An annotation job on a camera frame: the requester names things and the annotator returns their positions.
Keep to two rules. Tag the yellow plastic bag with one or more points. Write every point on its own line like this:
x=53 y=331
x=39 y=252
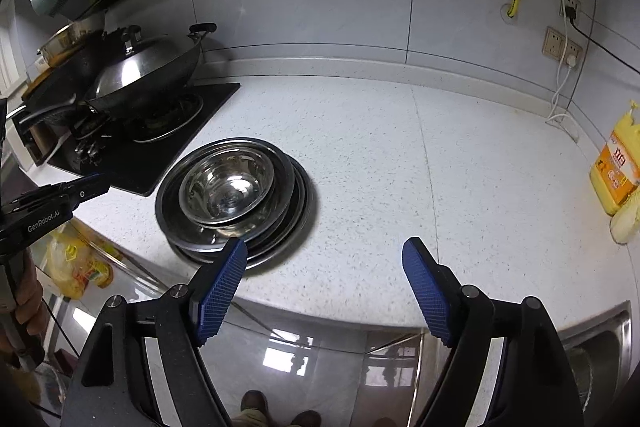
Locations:
x=75 y=272

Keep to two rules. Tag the stove burner grate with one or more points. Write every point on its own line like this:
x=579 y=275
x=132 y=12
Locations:
x=92 y=139
x=162 y=124

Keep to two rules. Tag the person's brown shoe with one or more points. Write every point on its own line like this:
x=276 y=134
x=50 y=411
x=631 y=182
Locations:
x=306 y=418
x=252 y=401

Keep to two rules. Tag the black glass gas stove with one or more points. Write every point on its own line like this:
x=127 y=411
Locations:
x=145 y=169

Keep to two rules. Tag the person's left hand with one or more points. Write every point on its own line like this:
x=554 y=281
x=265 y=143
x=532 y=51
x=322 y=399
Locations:
x=32 y=302

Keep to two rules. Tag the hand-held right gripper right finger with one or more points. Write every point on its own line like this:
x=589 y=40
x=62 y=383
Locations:
x=425 y=292

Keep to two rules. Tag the stainless steel sink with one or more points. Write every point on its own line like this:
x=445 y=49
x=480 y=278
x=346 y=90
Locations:
x=595 y=357

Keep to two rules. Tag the dimpled stainless steel plate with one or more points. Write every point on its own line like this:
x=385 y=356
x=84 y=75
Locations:
x=167 y=207

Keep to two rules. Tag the pale yellow sponge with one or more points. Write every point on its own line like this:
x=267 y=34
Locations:
x=625 y=224

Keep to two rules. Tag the white wall socket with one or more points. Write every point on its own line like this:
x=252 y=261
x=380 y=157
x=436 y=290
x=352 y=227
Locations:
x=571 y=7

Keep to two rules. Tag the yellow oil bottle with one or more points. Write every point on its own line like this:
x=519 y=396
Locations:
x=615 y=177

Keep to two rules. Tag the beige wall socket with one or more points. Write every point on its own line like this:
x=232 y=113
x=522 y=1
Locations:
x=572 y=53
x=554 y=41

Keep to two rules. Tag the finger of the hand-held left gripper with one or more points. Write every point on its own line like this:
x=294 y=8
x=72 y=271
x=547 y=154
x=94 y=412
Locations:
x=75 y=189

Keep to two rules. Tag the black wok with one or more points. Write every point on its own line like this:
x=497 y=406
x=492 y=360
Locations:
x=170 y=91

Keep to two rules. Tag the glossy base cabinet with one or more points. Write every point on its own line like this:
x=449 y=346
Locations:
x=300 y=357

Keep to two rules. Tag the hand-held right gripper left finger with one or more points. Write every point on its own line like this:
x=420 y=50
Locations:
x=222 y=292

